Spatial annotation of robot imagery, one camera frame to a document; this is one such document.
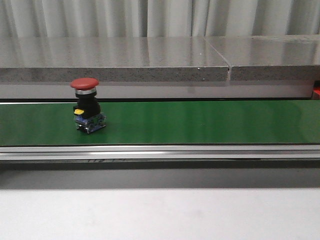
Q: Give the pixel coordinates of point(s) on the red plastic tray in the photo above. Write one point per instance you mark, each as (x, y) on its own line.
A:
(316, 91)

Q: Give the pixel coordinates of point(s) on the grey stone slab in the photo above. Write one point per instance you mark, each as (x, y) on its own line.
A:
(292, 58)
(110, 59)

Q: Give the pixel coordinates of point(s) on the aluminium conveyor side rail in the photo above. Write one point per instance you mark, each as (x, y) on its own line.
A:
(157, 153)

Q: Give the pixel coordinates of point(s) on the grey pleated curtain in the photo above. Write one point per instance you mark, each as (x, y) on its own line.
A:
(158, 18)

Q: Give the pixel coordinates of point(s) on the grey stone slab right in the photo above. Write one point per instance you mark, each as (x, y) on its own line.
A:
(292, 58)

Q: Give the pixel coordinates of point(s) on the green conveyor belt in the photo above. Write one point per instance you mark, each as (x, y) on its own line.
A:
(166, 122)

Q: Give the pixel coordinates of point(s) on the grey stone slab left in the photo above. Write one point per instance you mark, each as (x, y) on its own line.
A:
(110, 59)

